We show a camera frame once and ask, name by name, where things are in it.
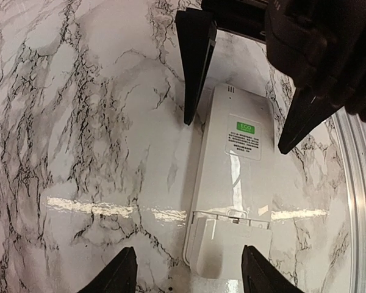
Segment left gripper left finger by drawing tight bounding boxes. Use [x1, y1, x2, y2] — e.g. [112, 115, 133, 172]
[79, 247, 138, 293]

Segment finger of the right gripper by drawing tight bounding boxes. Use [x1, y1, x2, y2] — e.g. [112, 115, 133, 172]
[278, 86, 339, 154]

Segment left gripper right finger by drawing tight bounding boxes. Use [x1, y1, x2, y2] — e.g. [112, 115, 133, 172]
[241, 245, 302, 293]

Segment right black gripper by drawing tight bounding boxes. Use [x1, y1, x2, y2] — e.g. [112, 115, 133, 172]
[175, 0, 293, 126]

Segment white remote control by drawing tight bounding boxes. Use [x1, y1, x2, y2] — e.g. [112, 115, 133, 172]
[182, 85, 277, 280]

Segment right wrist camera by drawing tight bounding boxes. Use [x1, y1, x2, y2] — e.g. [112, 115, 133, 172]
[265, 1, 366, 122]

